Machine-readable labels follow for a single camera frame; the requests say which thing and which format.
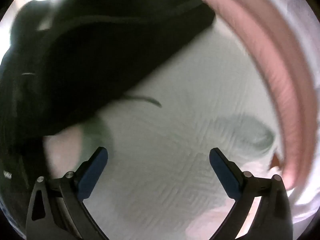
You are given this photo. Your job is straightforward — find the black jacket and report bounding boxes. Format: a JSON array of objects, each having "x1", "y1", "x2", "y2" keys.
[{"x1": 1, "y1": 0, "x2": 215, "y2": 216}]

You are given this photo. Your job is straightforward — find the floral green bedspread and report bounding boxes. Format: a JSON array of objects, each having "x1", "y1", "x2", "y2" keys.
[{"x1": 44, "y1": 18, "x2": 281, "y2": 239}]

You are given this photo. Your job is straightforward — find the pink folded blanket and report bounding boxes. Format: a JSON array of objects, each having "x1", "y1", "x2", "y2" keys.
[{"x1": 204, "y1": 0, "x2": 317, "y2": 189}]

